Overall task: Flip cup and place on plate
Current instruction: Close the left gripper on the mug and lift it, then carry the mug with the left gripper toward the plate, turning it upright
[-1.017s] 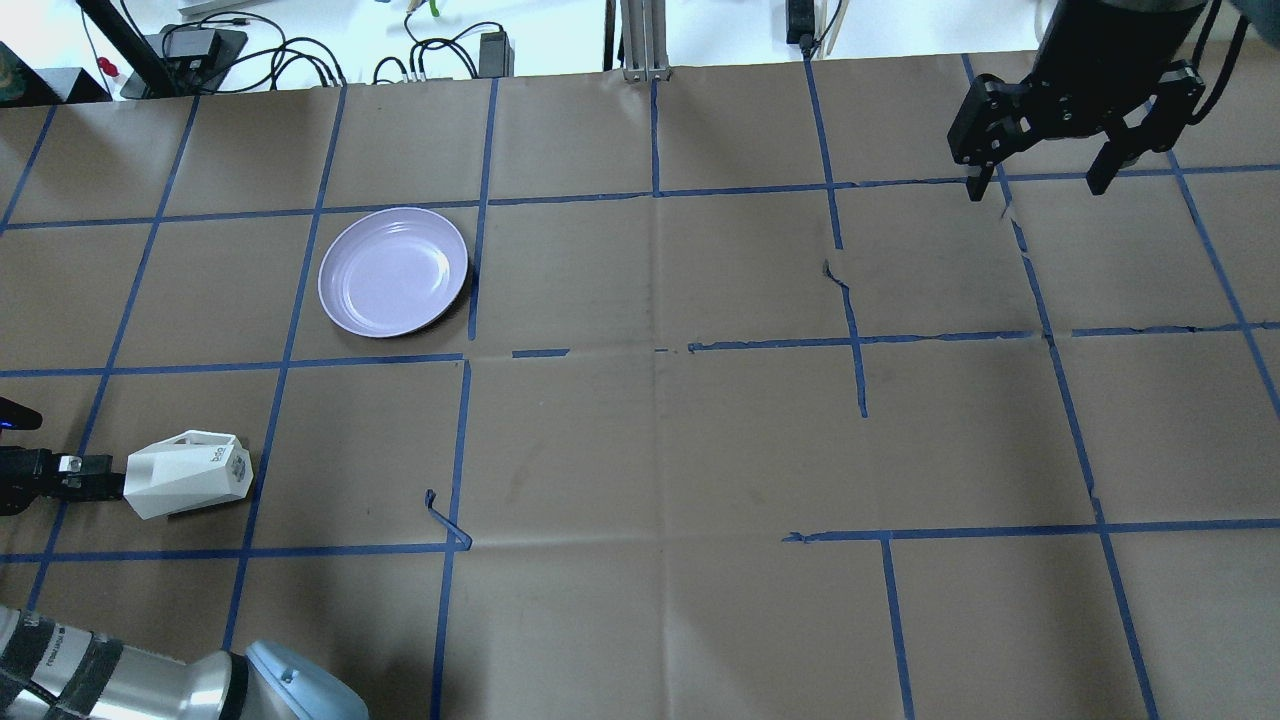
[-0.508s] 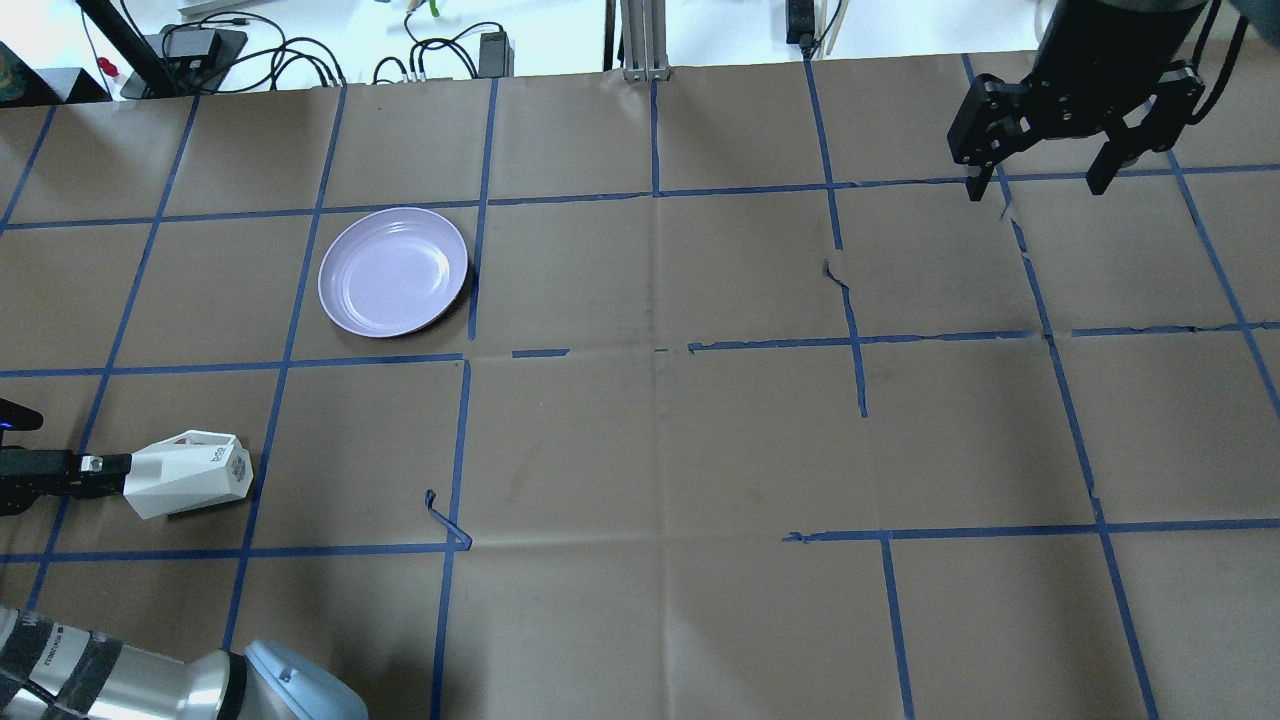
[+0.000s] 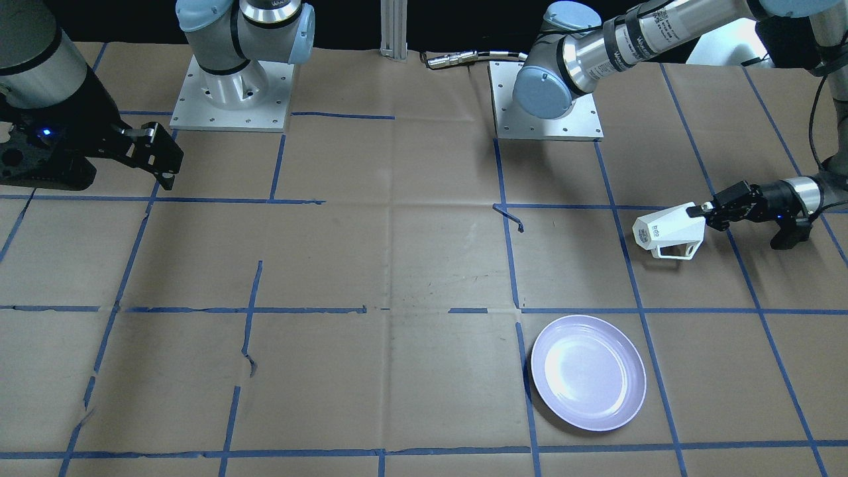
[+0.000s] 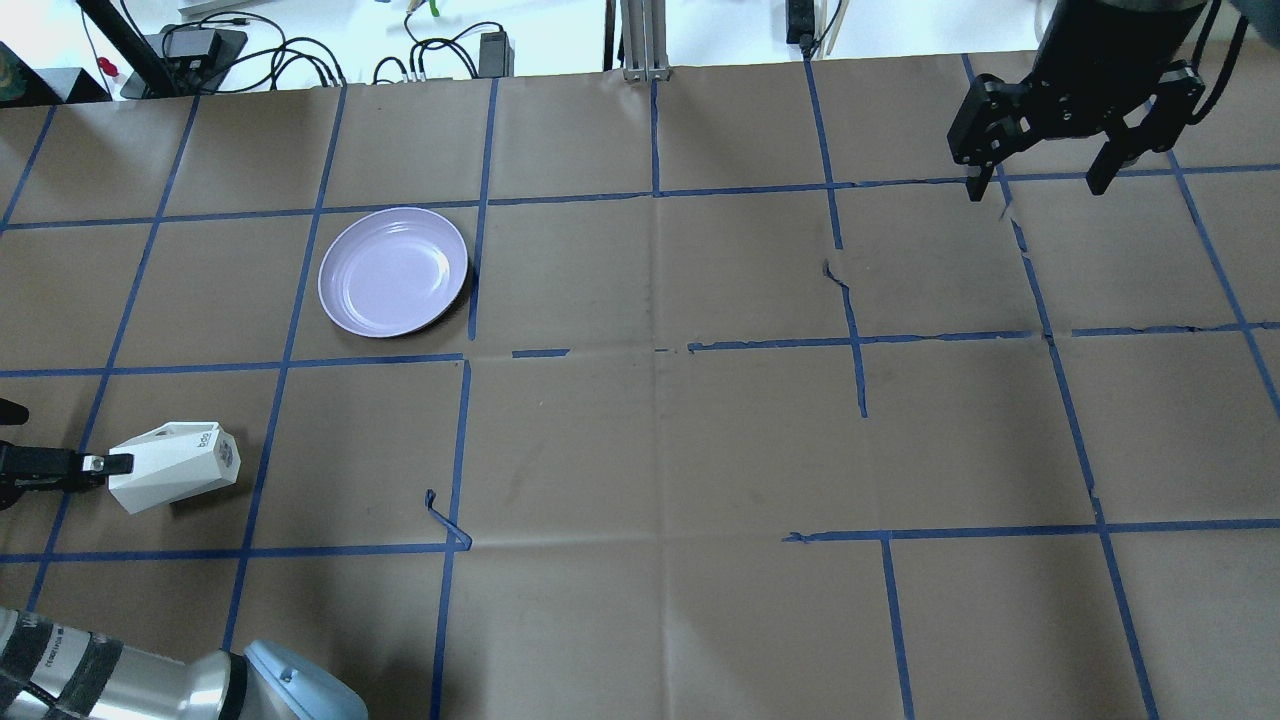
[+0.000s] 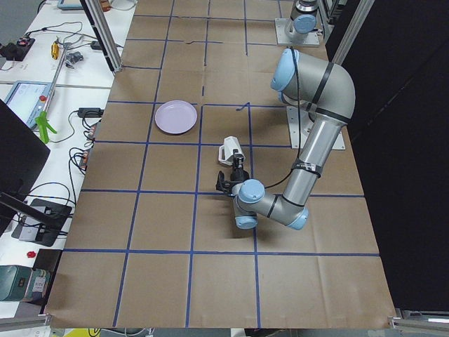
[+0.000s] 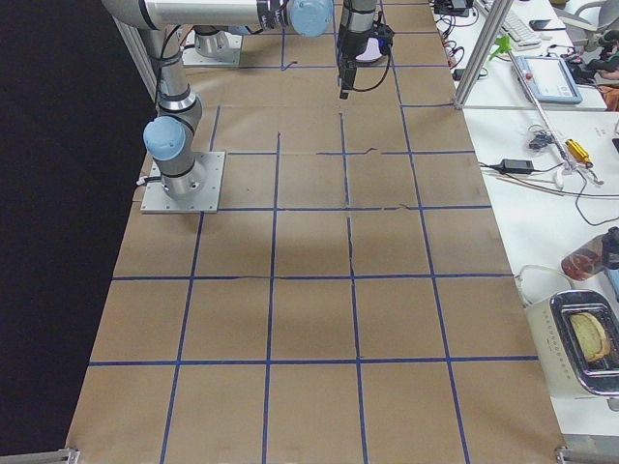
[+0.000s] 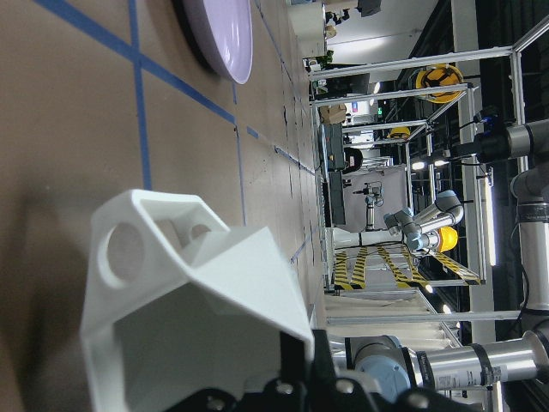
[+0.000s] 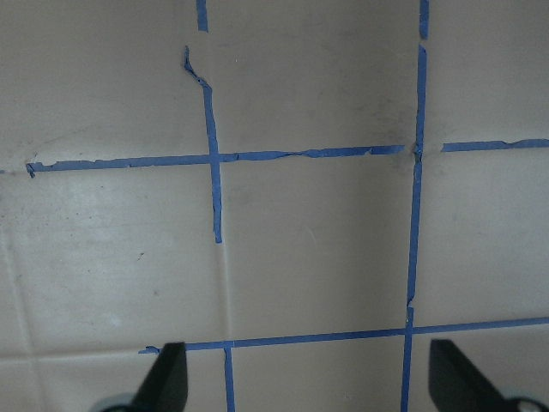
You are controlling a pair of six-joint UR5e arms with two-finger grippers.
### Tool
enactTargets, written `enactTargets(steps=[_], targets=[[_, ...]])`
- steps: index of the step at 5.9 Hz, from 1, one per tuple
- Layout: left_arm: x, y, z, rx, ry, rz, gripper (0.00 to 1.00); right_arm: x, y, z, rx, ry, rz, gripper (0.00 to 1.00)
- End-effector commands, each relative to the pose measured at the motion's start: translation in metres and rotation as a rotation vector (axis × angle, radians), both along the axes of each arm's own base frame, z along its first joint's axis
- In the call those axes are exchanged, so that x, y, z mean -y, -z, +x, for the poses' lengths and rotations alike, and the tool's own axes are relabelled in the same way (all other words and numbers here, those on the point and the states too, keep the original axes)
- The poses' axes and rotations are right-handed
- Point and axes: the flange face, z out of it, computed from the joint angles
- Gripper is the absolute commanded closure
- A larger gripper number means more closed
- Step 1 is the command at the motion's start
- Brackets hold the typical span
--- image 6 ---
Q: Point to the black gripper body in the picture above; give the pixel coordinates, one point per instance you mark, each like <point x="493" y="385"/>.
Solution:
<point x="349" y="46"/>

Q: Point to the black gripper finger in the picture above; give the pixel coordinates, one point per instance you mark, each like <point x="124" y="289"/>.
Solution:
<point x="347" y="76"/>

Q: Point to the white keyboard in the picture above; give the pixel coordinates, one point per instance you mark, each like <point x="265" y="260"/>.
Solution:
<point x="521" y="36"/>

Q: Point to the black power adapter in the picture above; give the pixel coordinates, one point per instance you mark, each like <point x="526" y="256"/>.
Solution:
<point x="516" y="166"/>

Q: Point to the blue teach pendant tablet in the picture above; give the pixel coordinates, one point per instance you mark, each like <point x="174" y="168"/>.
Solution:
<point x="549" y="79"/>

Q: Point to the brown paper table mat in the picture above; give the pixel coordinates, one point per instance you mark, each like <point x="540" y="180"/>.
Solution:
<point x="350" y="302"/>

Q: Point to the white toaster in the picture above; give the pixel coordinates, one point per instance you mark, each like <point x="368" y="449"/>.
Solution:
<point x="567" y="373"/>

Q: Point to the toast slice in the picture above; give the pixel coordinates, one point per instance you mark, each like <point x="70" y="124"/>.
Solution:
<point x="591" y="336"/>

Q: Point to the aluminium frame post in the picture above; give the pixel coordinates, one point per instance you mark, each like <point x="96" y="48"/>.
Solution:
<point x="490" y="30"/>

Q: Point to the green-handled reacher grabber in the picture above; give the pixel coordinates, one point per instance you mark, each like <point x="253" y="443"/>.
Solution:
<point x="569" y="163"/>

